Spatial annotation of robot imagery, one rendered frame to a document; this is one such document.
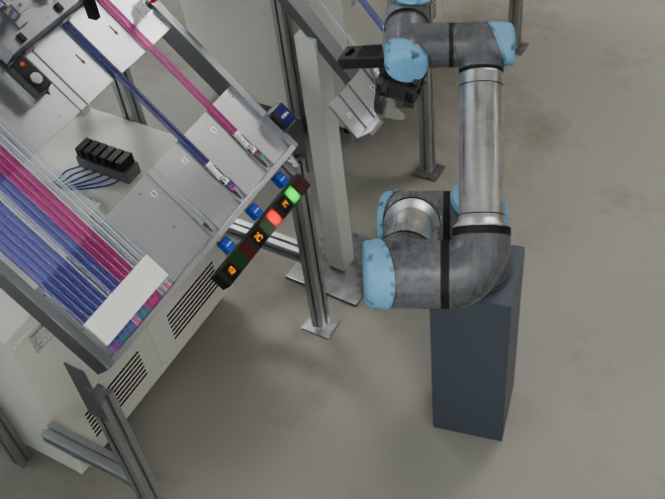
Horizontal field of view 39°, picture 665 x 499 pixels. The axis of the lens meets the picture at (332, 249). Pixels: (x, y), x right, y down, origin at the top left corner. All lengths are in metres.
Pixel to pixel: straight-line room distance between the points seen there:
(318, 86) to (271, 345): 0.78
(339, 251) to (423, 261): 1.26
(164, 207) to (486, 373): 0.85
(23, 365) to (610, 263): 1.67
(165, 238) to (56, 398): 0.54
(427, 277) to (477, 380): 0.80
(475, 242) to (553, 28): 2.31
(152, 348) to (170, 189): 0.66
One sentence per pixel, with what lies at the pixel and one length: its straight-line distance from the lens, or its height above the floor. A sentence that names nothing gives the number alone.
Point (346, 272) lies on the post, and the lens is 2.82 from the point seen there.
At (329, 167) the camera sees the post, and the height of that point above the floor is 0.43.
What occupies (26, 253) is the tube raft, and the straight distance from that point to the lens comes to 1.83.
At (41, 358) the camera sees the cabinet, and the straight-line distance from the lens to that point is 2.20.
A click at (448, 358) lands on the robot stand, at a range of 2.23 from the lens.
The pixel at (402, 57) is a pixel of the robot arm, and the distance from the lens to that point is 1.59.
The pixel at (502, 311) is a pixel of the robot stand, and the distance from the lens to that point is 2.05.
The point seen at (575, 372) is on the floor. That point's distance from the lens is 2.62.
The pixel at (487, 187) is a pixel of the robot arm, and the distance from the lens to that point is 1.55.
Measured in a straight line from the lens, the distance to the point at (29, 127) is 1.93.
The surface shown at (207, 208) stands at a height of 0.75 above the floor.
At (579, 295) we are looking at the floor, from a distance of 2.78.
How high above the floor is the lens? 2.13
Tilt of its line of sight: 47 degrees down
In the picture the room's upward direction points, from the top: 8 degrees counter-clockwise
